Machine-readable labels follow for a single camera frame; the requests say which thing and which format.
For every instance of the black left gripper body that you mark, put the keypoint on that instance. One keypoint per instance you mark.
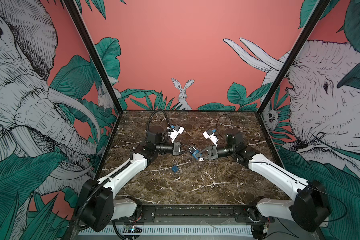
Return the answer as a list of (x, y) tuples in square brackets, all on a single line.
[(176, 148)]

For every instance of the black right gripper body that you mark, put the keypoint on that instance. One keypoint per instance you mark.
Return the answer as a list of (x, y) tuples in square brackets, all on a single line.
[(215, 153)]

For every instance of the black right corner post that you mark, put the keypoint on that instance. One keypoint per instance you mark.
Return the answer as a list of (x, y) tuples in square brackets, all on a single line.
[(312, 21)]

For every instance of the small circuit board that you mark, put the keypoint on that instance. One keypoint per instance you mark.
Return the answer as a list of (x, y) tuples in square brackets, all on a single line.
[(132, 230)]

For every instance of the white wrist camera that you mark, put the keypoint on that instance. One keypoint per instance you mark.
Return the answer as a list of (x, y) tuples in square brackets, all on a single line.
[(174, 131), (211, 135)]

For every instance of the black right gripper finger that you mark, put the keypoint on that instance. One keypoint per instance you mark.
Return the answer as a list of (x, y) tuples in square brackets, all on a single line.
[(203, 158), (205, 151)]

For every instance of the white perforated strip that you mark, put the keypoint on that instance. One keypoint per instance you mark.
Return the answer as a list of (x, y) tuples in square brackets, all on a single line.
[(196, 230)]

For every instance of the black corner post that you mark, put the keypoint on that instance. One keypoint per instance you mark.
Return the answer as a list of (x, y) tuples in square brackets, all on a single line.
[(312, 21), (87, 40)]

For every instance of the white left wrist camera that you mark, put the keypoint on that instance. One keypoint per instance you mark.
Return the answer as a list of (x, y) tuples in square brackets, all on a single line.
[(174, 131)]

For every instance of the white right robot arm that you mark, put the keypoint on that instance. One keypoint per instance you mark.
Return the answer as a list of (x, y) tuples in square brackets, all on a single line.
[(308, 205)]

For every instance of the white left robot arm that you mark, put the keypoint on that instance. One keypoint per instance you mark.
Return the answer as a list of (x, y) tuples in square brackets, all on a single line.
[(97, 204)]

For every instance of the black left corner post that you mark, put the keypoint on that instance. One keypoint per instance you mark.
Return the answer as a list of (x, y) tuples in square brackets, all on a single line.
[(87, 40)]

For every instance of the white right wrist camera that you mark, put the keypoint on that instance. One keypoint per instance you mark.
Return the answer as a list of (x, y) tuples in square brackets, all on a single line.
[(211, 135)]

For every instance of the black front mounting rail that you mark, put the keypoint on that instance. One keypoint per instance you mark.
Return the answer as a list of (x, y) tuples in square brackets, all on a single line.
[(151, 213)]

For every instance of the blue padlock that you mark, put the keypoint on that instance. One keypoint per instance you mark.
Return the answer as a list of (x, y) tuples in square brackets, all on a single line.
[(175, 168), (196, 150)]

